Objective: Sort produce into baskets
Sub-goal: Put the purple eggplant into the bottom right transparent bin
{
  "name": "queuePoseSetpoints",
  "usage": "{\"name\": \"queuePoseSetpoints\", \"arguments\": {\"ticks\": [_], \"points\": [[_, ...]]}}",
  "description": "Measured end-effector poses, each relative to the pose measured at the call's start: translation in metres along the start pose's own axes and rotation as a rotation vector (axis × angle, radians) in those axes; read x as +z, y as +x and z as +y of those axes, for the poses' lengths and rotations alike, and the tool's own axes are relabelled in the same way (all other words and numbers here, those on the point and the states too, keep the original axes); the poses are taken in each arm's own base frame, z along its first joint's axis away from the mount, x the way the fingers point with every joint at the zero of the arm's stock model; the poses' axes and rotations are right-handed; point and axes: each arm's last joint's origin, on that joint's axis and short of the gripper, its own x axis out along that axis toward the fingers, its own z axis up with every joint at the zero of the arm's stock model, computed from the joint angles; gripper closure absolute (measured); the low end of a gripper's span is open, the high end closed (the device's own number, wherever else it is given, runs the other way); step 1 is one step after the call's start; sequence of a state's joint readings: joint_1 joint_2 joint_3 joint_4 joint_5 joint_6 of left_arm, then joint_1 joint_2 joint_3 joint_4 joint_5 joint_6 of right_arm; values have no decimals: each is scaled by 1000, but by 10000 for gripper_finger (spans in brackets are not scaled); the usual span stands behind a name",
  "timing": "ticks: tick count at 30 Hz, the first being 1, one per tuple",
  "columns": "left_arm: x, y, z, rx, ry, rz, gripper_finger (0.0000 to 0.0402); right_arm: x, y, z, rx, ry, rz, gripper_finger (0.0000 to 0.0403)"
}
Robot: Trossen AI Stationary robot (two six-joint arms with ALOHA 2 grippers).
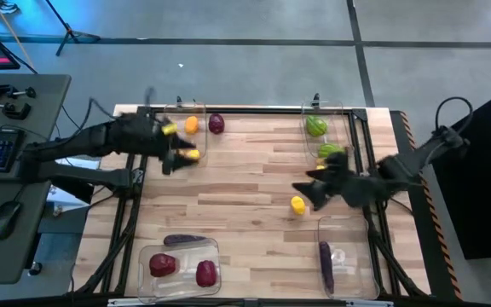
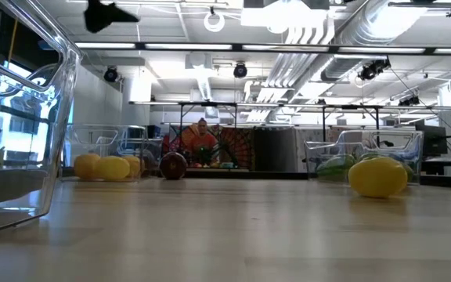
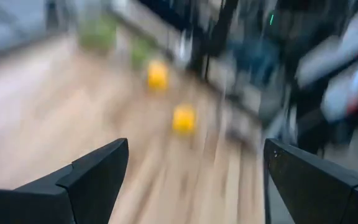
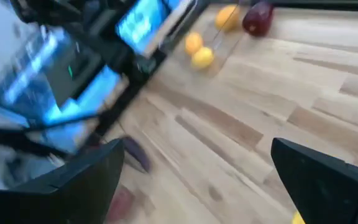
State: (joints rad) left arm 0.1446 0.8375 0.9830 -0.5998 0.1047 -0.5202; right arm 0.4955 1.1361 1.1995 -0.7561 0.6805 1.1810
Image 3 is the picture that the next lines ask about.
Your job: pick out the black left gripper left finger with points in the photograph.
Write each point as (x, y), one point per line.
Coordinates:
(82, 186)

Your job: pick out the green vegetable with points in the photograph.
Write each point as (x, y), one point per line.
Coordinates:
(99, 35)

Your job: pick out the yellow lemon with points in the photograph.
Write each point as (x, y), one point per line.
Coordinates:
(184, 119)
(157, 75)

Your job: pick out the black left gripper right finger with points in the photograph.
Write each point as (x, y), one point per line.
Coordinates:
(319, 189)

